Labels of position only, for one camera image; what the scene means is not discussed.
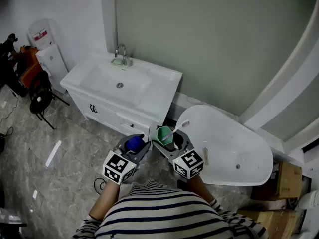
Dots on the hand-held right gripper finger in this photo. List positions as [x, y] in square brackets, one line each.
[188, 143]
[164, 153]

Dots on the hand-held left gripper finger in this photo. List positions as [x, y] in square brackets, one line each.
[147, 148]
[123, 139]

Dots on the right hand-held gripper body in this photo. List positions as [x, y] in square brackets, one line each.
[189, 162]

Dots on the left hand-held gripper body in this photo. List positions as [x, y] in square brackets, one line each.
[117, 165]

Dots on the dark blue round object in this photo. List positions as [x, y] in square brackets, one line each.
[134, 143]

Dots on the white toothbrush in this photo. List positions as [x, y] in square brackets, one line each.
[178, 128]

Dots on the green cup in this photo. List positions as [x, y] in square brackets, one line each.
[162, 133]

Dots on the person's right forearm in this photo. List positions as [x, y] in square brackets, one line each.
[199, 188]

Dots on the person's left forearm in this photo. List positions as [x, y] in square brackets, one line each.
[104, 200]

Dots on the beige strip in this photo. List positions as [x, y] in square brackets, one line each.
[206, 157]

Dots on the white bathtub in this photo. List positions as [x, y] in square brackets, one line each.
[224, 138]

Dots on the white sink vanity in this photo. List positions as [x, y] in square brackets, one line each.
[104, 88]

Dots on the metal sink drain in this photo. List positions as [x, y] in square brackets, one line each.
[119, 85]

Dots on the person in striped shirt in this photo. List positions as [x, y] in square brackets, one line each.
[162, 213]

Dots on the green soap dish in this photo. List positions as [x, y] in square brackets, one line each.
[116, 61]

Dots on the chrome faucet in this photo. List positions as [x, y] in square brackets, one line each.
[122, 51]

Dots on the black round mesh chair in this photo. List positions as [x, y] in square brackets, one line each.
[40, 96]

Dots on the large cardboard box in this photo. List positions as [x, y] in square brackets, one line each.
[286, 180]

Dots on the white water dispenser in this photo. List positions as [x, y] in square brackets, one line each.
[53, 66]

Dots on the flat cardboard box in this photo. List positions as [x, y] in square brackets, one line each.
[274, 223]

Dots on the orange machine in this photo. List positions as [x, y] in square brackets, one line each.
[28, 66]

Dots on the clear water dispenser bottle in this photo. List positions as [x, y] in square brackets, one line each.
[41, 34]

